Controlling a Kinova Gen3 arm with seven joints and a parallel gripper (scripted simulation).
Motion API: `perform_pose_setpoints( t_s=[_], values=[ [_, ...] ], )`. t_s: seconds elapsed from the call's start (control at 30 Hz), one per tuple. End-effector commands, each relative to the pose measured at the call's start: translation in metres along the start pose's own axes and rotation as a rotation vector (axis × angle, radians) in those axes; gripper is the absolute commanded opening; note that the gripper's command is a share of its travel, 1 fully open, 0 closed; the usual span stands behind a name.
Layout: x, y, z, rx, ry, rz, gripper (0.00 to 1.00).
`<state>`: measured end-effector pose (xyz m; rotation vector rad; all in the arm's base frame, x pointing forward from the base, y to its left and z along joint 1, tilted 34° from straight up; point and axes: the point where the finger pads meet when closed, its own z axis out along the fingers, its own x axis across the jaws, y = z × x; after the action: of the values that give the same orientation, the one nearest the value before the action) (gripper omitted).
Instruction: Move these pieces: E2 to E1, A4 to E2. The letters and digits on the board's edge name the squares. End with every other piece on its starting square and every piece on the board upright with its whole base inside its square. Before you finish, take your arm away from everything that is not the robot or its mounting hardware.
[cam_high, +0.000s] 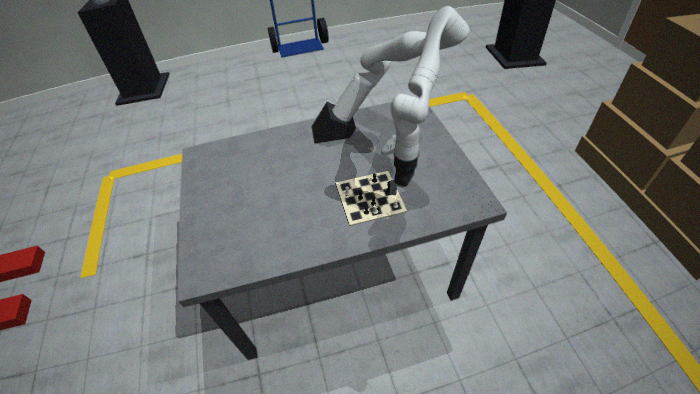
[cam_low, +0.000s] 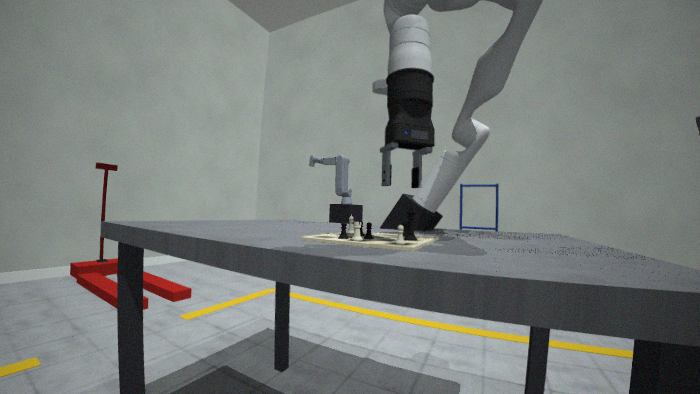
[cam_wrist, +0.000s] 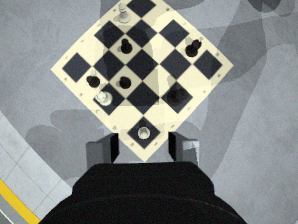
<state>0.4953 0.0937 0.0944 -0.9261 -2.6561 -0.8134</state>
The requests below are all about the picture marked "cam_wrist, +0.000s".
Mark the cream and black chessboard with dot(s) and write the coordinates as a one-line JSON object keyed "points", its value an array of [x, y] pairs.
{"points": [[156, 65]]}

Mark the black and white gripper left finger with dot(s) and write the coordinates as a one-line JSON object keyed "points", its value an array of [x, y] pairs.
{"points": [[105, 150]]}

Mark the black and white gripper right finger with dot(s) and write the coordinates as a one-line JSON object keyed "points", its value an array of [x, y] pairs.
{"points": [[181, 148]]}

